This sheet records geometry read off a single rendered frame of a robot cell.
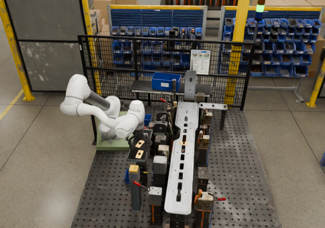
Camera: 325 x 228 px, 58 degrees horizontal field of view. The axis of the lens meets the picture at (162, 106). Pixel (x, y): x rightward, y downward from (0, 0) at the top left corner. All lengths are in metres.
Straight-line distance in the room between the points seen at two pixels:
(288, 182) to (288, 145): 0.71
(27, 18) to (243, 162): 3.54
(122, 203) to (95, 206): 0.21
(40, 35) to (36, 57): 0.37
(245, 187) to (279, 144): 1.75
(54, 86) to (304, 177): 3.91
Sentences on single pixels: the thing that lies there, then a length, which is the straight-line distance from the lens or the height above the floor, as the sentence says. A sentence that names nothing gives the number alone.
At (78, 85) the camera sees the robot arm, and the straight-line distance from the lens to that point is 2.30.
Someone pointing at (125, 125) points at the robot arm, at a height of 1.59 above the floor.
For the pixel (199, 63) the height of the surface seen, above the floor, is 1.29.
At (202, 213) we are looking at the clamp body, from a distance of 2.25.
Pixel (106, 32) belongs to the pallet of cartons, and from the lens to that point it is 5.83.
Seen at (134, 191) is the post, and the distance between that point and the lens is 2.31.
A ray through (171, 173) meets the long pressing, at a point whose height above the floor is 1.00.
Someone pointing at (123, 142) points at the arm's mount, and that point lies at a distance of 2.96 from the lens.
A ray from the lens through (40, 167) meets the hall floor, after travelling 4.07.
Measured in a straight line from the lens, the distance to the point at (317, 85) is 5.21.
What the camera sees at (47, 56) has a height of 0.80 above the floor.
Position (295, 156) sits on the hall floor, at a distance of 4.28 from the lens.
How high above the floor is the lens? 2.71
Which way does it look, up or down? 34 degrees down
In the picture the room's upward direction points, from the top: straight up
